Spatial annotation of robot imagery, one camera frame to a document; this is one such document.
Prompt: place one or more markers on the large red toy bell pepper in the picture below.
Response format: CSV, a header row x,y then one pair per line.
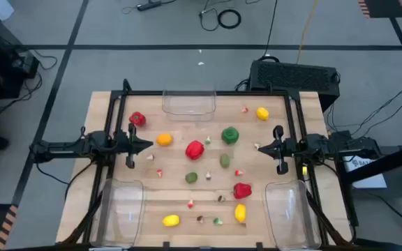
x,y
194,150

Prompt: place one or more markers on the white paper sign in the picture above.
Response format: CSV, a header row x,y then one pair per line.
x,y
373,182

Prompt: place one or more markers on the clear plastic bin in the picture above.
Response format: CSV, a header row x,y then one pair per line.
x,y
120,212
290,214
188,104

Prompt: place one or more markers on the orange toy lemon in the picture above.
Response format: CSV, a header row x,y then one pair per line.
x,y
164,139

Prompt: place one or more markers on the beige toy mushroom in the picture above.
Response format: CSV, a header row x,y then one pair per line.
x,y
208,175
257,146
150,157

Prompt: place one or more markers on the small red radish toy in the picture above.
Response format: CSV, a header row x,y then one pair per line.
x,y
238,172

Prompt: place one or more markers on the pink cap toy mushroom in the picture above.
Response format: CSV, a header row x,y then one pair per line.
x,y
244,109

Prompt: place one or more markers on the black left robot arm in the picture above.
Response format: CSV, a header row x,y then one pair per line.
x,y
65,148

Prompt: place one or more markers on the black metal stand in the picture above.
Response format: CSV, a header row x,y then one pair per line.
x,y
389,162

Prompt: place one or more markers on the black computer case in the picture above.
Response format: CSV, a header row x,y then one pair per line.
x,y
291,78

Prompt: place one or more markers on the green toy bell pepper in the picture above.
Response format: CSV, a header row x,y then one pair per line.
x,y
230,135

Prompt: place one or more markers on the green toy lime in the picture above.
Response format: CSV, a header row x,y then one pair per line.
x,y
224,160
191,177

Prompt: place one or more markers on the black power strip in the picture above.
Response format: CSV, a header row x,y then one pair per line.
x,y
148,5

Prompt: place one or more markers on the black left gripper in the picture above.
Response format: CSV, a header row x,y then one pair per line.
x,y
131,146

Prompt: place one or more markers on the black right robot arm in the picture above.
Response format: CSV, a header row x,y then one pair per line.
x,y
344,146

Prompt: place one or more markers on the red cap toy mushroom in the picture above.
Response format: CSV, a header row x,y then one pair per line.
x,y
159,173
190,204

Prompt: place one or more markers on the brown cap toy mushroom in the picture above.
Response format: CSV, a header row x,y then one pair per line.
x,y
200,219
221,198

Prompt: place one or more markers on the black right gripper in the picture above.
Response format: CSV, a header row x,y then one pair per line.
x,y
284,150

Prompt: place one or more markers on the yellow toy lemon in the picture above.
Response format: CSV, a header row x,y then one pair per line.
x,y
240,212
262,113
170,220

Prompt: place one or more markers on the small red toy bell pepper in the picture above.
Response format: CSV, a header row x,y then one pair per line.
x,y
137,119

